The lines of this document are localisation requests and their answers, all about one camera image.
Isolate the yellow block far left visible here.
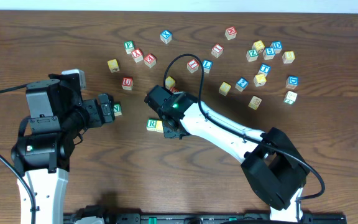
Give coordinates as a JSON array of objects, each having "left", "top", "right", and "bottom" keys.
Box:
[{"left": 107, "top": 59, "right": 120, "bottom": 73}]

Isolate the blue D block right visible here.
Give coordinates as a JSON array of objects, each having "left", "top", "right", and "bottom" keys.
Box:
[{"left": 286, "top": 76, "right": 299, "bottom": 90}]

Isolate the blue D block upper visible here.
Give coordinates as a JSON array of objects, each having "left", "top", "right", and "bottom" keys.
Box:
[{"left": 270, "top": 41, "right": 283, "bottom": 54}]

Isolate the green 7 block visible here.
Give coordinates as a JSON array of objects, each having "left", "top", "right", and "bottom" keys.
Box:
[{"left": 283, "top": 91, "right": 298, "bottom": 105}]

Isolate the yellow ball picture block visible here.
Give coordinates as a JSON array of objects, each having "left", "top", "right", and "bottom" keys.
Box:
[{"left": 252, "top": 40, "right": 265, "bottom": 54}]

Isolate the green Z block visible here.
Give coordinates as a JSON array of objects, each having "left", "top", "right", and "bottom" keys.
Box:
[{"left": 246, "top": 49, "right": 259, "bottom": 62}]

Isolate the blue L block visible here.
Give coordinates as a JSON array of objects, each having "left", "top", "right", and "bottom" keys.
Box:
[{"left": 203, "top": 60, "right": 213, "bottom": 73}]

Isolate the yellow K block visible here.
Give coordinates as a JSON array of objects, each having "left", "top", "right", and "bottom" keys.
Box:
[{"left": 254, "top": 73, "right": 267, "bottom": 86}]

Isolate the green N block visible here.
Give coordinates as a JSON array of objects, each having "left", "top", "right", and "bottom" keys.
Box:
[{"left": 113, "top": 103, "right": 122, "bottom": 116}]

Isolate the yellow S block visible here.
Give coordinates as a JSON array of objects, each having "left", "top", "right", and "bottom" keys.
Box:
[{"left": 219, "top": 82, "right": 231, "bottom": 96}]

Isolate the yellow O block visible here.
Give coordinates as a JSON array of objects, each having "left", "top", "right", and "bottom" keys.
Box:
[{"left": 156, "top": 120, "right": 163, "bottom": 133}]

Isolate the green F block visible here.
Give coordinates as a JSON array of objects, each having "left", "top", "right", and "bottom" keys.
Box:
[{"left": 124, "top": 40, "right": 135, "bottom": 54}]

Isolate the blue X block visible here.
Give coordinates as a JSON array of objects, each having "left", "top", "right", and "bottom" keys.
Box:
[{"left": 160, "top": 30, "right": 172, "bottom": 44}]

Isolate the red I block beside L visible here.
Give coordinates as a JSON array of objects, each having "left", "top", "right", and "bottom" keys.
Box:
[{"left": 187, "top": 59, "right": 199, "bottom": 73}]

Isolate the yellow snail picture block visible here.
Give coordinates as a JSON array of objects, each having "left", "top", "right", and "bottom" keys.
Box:
[{"left": 248, "top": 96, "right": 262, "bottom": 110}]

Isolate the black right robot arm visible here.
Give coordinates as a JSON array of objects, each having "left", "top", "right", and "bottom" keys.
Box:
[{"left": 144, "top": 85, "right": 310, "bottom": 222}]

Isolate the red I block upper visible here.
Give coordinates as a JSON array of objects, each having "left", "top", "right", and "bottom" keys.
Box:
[{"left": 211, "top": 44, "right": 224, "bottom": 58}]

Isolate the blue 2 block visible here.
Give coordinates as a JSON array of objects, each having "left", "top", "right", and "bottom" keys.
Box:
[{"left": 235, "top": 77, "right": 249, "bottom": 91}]

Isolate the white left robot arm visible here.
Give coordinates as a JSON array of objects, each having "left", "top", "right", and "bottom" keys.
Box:
[{"left": 11, "top": 77, "right": 115, "bottom": 223}]

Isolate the red U block left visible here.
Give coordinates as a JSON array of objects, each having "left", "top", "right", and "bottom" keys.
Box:
[{"left": 121, "top": 77, "right": 134, "bottom": 90}]

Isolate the green R block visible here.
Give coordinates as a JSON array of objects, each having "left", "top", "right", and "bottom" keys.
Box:
[{"left": 146, "top": 119, "right": 157, "bottom": 131}]

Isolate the red block far top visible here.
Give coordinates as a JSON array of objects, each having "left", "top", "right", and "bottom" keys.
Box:
[{"left": 225, "top": 26, "right": 237, "bottom": 40}]

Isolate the red X block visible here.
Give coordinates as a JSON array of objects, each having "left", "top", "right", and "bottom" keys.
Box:
[{"left": 131, "top": 49, "right": 143, "bottom": 63}]

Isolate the yellow block near U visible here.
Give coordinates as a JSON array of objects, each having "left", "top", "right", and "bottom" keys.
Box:
[{"left": 165, "top": 77, "right": 176, "bottom": 90}]

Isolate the blue d block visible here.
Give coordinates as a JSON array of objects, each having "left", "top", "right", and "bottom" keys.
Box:
[
  {"left": 286, "top": 76, "right": 299, "bottom": 90},
  {"left": 270, "top": 41, "right": 283, "bottom": 54}
]

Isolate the blue 5 block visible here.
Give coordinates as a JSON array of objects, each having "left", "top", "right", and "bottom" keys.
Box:
[{"left": 263, "top": 47, "right": 275, "bottom": 60}]

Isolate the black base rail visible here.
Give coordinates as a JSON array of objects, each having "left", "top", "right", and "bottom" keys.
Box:
[{"left": 63, "top": 212, "right": 347, "bottom": 224}]

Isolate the red E block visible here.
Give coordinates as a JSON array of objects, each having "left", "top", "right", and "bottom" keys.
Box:
[{"left": 144, "top": 54, "right": 157, "bottom": 68}]

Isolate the yellow 8 block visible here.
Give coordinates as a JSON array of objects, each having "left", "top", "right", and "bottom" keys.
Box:
[{"left": 282, "top": 51, "right": 295, "bottom": 64}]

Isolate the blue T block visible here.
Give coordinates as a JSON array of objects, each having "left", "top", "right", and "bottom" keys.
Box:
[{"left": 258, "top": 63, "right": 271, "bottom": 77}]

